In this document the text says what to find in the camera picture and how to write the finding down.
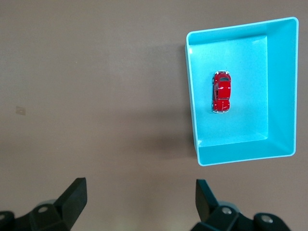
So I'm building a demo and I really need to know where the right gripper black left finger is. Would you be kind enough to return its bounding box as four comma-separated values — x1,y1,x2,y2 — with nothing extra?
0,177,88,231

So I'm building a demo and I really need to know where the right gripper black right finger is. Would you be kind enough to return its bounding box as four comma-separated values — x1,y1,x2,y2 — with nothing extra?
191,178,293,231

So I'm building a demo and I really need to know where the red beetle toy car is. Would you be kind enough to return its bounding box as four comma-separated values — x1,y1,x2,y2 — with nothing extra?
211,70,232,115

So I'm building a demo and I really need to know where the blue plastic storage box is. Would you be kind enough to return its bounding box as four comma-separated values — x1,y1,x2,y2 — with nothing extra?
184,16,300,167

